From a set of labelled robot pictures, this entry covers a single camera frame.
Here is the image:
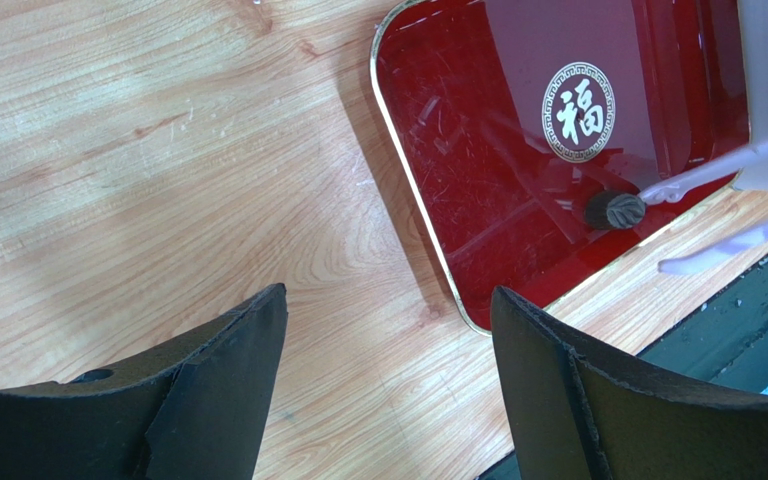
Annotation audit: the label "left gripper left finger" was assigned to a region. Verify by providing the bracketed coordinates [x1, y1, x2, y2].
[0, 284, 288, 479]

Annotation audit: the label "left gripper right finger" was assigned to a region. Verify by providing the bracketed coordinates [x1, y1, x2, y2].
[491, 287, 768, 479]

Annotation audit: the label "pink handled metal tongs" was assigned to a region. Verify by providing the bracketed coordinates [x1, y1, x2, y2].
[638, 139, 768, 275]

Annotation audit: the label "red lacquer tray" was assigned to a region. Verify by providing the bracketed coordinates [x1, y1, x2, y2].
[370, 1, 749, 334]

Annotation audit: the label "dark chocolate piece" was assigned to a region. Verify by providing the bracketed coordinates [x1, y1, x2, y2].
[583, 190, 647, 231]

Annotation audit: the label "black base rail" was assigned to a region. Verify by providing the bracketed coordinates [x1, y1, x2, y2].
[485, 256, 768, 479]

